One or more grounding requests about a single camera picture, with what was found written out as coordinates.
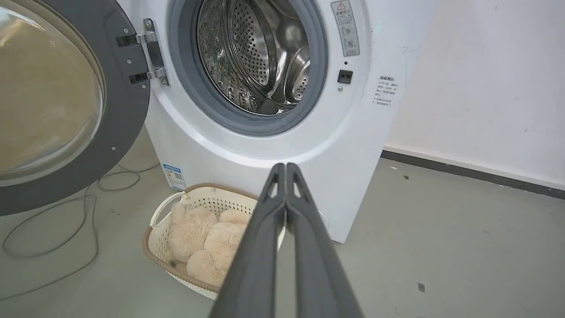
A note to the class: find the white front-load washing machine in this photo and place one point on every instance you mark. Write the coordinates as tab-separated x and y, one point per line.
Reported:
344	141

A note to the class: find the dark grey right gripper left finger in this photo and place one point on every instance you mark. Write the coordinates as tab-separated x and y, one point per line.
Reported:
256	260

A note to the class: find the grey washer door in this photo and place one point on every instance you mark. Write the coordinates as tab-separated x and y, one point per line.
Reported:
57	101

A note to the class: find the cream plush teddy bear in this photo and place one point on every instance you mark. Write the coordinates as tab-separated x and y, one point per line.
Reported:
205	243

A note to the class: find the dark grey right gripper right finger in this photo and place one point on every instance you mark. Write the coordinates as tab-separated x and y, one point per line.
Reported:
315	265

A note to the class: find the cream perforated laundry basket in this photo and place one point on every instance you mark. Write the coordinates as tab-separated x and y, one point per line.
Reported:
163	247

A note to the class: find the metal door hinge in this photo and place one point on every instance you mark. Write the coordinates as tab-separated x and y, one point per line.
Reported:
152	51

